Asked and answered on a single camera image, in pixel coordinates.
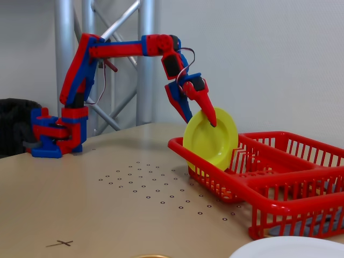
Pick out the blue gripper black motor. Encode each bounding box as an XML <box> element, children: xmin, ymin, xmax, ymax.
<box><xmin>164</xmin><ymin>73</ymin><xmax>217</xmax><ymax>127</ymax></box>

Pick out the lime green plastic plate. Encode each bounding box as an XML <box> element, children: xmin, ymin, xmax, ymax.
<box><xmin>182</xmin><ymin>106</ymin><xmax>239</xmax><ymax>173</ymax></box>

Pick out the white plate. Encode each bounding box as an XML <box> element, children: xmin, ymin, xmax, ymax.
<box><xmin>228</xmin><ymin>236</ymin><xmax>344</xmax><ymax>258</ymax></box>

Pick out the silver metal truss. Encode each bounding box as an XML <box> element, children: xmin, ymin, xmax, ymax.
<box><xmin>54</xmin><ymin>0</ymin><xmax>162</xmax><ymax>135</ymax></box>

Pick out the red plastic dish rack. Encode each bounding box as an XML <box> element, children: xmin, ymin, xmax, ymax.
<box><xmin>168</xmin><ymin>131</ymin><xmax>344</xmax><ymax>241</ymax></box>

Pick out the grey plastic utensil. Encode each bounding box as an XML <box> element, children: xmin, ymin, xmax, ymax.
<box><xmin>268</xmin><ymin>208</ymin><xmax>342</xmax><ymax>238</ymax></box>

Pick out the black bin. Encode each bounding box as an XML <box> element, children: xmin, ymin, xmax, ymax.
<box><xmin>0</xmin><ymin>98</ymin><xmax>44</xmax><ymax>159</ymax></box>

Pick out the red white servo cable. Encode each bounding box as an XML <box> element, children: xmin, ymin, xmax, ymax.
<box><xmin>83</xmin><ymin>60</ymin><xmax>108</xmax><ymax>106</ymax></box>
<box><xmin>176</xmin><ymin>47</ymin><xmax>196</xmax><ymax>83</ymax></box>

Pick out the dark red lever handle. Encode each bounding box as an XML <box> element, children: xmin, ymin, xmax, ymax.
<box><xmin>103</xmin><ymin>59</ymin><xmax>118</xmax><ymax>73</ymax></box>

